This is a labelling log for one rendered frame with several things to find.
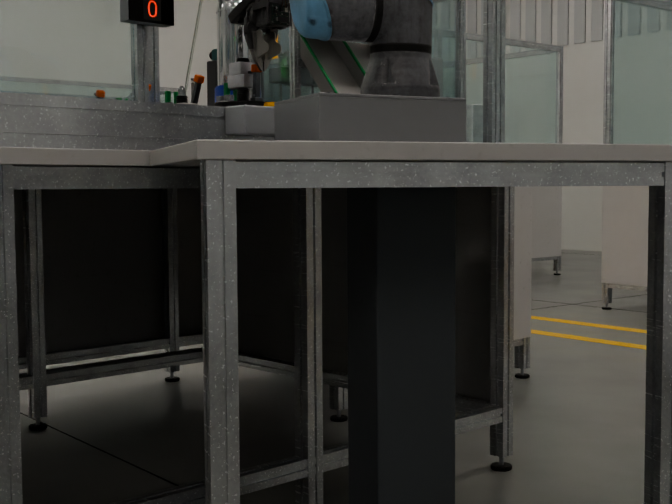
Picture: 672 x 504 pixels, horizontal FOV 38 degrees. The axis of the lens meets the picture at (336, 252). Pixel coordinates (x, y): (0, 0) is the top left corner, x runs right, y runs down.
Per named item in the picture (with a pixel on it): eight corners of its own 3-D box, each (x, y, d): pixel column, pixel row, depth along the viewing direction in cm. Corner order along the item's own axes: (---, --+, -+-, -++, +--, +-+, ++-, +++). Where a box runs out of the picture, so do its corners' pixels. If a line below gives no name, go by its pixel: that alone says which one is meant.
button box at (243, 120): (320, 136, 215) (319, 108, 214) (245, 133, 200) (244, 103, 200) (299, 138, 220) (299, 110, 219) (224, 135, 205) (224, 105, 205)
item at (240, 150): (701, 161, 171) (701, 144, 171) (196, 159, 141) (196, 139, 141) (505, 169, 237) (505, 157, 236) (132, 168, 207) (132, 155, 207)
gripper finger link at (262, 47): (265, 68, 219) (264, 26, 219) (248, 70, 224) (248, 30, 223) (275, 69, 221) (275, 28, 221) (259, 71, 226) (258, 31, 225)
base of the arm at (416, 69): (452, 98, 178) (453, 44, 177) (374, 95, 174) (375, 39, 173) (422, 103, 193) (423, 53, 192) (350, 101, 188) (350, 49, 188)
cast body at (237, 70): (258, 87, 230) (258, 58, 229) (243, 86, 227) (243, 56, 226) (237, 90, 236) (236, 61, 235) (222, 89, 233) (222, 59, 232)
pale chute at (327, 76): (372, 108, 245) (379, 95, 243) (329, 106, 238) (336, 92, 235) (329, 39, 261) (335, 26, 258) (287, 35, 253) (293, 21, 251)
